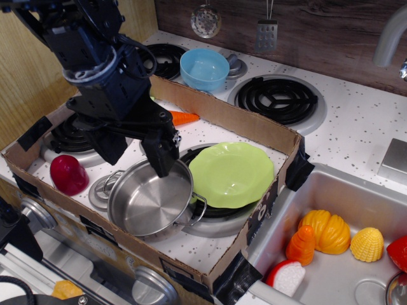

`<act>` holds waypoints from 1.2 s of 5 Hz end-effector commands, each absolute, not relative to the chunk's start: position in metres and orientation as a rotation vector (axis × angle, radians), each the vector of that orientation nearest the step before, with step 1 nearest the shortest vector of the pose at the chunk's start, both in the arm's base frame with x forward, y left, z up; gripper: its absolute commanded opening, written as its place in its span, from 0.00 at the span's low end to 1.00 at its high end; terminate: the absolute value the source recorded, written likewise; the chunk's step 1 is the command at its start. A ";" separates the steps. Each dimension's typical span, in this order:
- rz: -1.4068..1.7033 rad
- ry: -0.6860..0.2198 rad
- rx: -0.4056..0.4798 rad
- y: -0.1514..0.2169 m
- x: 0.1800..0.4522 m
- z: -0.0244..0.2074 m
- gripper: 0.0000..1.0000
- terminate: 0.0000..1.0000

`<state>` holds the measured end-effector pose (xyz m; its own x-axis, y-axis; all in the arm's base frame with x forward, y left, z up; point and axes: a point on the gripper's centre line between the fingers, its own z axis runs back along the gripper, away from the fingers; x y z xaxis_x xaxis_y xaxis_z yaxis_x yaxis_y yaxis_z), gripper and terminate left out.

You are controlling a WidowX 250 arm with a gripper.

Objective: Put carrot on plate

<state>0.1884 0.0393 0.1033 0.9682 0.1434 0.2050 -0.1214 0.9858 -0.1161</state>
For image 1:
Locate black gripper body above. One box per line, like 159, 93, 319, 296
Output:
62, 35, 174, 141

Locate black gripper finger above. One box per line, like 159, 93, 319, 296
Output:
141, 120, 181, 178
85, 130, 127, 165

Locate orange toy carrot green stem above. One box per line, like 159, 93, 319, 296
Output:
170, 111, 200, 126

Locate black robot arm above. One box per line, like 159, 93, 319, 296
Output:
1, 1, 181, 177

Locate light green plastic plate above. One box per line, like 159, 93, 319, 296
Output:
188, 142, 275, 209

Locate small orange toy carrot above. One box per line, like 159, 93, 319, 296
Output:
286, 225, 316, 266

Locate black front left burner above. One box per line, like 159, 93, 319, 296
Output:
41, 114, 106, 168

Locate black burner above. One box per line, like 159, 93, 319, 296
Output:
138, 43, 187, 80
41, 114, 106, 168
228, 74, 328, 136
180, 144, 257, 238

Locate silver front stove knob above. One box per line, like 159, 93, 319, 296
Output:
88, 174, 119, 212

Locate silver stove knob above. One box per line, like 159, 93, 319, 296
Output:
88, 174, 119, 212
226, 54, 247, 79

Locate dark red toy vegetable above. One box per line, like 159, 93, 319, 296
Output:
50, 155, 89, 196

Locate stainless steel pot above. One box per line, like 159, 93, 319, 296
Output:
105, 160, 207, 241

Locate black back left burner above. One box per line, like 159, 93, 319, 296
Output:
138, 43, 187, 80

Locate light blue plastic bowl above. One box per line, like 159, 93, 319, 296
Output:
180, 48, 230, 92

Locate black front right burner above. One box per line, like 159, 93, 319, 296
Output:
180, 144, 257, 238

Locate brown cardboard fence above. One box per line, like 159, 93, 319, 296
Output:
4, 76, 304, 304

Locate silver oven front dial left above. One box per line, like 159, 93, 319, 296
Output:
21, 198, 57, 234

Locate silver oven dial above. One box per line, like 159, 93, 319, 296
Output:
132, 266, 178, 305
21, 198, 57, 234

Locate silver back stove knob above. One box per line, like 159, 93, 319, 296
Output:
226, 54, 247, 79

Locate hanging silver slotted ladle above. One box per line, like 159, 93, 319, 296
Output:
190, 1, 222, 39

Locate black back right burner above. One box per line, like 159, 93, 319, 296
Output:
228, 74, 328, 136

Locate black clamp left edge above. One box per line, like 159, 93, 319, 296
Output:
1, 198, 43, 262

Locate silver oven front dial right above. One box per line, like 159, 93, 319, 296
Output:
132, 266, 178, 305

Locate yellow object bottom left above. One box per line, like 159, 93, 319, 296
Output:
51, 280, 83, 300

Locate hanging silver slotted spatula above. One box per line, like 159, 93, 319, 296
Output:
254, 1, 278, 53

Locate red white toy slice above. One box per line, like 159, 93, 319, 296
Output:
265, 259, 306, 297

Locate orange yellow toy pumpkin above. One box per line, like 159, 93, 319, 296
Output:
298, 210, 351, 255

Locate silver metal sink basin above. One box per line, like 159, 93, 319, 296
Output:
242, 164, 406, 304

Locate yellow toy corn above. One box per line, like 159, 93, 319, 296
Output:
350, 227, 384, 262

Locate silver square faucet base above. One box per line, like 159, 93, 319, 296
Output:
378, 139, 406, 185

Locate silver sink drain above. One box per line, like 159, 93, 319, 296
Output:
354, 281, 385, 305

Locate red toy pepper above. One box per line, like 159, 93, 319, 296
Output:
387, 236, 407, 273

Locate grey sink faucet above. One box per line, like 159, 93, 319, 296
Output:
373, 5, 406, 67

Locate black cable bottom left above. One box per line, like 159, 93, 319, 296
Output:
0, 275, 36, 305

